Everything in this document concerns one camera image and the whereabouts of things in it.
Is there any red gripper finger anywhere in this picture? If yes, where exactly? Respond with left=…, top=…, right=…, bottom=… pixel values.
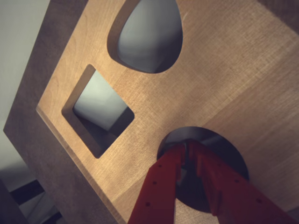
left=186, top=139, right=299, bottom=224
left=127, top=143, right=185, bottom=224

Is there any wooden shape sorter box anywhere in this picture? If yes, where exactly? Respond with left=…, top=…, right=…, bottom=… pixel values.
left=3, top=0, right=299, bottom=224

